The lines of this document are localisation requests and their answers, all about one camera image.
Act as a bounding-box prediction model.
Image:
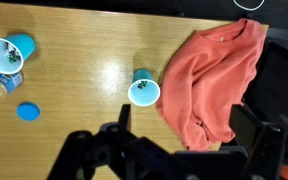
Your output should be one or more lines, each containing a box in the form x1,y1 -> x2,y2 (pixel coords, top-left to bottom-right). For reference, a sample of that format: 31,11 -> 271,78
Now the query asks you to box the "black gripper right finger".
229,103 -> 263,158

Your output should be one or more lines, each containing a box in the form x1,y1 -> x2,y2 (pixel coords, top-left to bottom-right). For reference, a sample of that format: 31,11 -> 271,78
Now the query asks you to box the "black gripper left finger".
117,103 -> 132,133

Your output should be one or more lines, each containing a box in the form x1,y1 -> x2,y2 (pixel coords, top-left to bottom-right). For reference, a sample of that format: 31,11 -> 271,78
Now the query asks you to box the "blue plastic cup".
127,68 -> 161,108
0,33 -> 37,75

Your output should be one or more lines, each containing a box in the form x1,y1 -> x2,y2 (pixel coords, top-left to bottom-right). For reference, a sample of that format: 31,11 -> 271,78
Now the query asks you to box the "orange sweater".
155,18 -> 268,152

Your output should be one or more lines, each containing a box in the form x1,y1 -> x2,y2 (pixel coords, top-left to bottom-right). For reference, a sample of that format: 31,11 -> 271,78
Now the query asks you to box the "blue round jar lid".
16,101 -> 41,122

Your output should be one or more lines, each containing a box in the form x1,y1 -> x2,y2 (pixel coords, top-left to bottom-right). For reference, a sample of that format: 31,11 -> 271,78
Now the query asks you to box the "open peanut butter jar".
0,70 -> 25,104

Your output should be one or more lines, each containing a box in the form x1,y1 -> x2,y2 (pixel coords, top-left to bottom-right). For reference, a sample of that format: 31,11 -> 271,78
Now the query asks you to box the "white cable loop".
233,0 -> 266,11

